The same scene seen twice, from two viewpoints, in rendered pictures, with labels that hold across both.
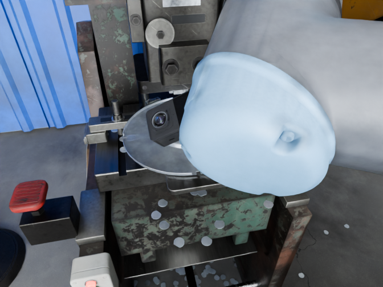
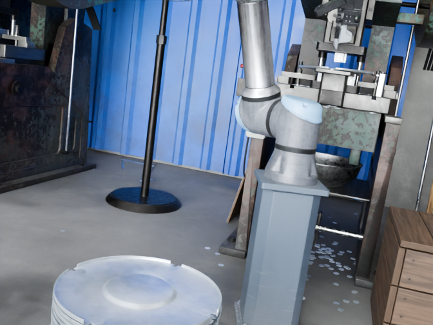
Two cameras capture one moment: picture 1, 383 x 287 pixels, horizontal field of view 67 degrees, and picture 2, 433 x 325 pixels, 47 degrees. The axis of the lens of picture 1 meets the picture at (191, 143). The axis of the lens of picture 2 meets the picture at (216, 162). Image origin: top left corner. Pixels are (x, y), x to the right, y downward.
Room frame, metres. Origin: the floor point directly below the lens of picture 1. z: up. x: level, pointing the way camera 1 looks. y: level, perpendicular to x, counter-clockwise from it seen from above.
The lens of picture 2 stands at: (-1.45, -0.54, 0.73)
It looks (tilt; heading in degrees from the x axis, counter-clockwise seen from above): 11 degrees down; 27
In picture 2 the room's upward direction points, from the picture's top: 8 degrees clockwise
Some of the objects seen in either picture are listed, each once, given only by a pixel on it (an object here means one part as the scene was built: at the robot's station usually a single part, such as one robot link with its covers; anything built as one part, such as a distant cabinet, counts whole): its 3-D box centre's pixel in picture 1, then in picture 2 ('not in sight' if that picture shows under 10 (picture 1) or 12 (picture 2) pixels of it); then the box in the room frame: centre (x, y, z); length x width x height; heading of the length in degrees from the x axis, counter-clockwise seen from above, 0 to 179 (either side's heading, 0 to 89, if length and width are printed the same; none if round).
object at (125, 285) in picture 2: not in sight; (140, 289); (-0.77, -0.08, 0.33); 0.29 x 0.29 x 0.01
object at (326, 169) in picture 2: not in sight; (320, 169); (0.66, 0.04, 0.36); 0.34 x 0.34 x 0.10
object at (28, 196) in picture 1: (35, 205); not in sight; (0.36, 0.31, 0.72); 0.07 x 0.06 x 0.08; 12
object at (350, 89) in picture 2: not in sight; (335, 86); (0.66, 0.04, 0.72); 0.20 x 0.16 x 0.03; 102
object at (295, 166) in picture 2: not in sight; (292, 162); (-0.12, -0.09, 0.50); 0.15 x 0.15 x 0.10
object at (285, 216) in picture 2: not in sight; (278, 253); (-0.12, -0.09, 0.23); 0.19 x 0.19 x 0.45; 30
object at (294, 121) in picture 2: not in sight; (297, 120); (-0.11, -0.09, 0.62); 0.13 x 0.12 x 0.14; 72
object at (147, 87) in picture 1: (176, 73); (341, 52); (0.66, 0.04, 0.86); 0.20 x 0.16 x 0.05; 102
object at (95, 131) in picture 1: (114, 118); (297, 73); (0.62, 0.20, 0.76); 0.17 x 0.06 x 0.10; 102
